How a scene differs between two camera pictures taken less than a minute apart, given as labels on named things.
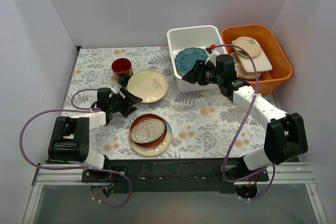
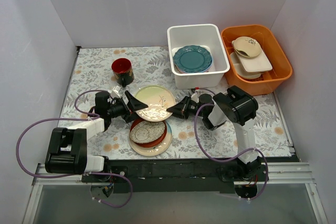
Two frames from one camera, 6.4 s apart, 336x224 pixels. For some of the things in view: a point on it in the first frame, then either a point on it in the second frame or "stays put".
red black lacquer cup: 122,70 stays put
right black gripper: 199,71 -> 185,106
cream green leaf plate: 150,85 -> 159,99
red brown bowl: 159,139 stays put
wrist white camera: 212,56 -> 195,96
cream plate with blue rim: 153,150 stays put
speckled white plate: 147,130 stays put
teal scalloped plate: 186,59 stays put
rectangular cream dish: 260,61 stays put
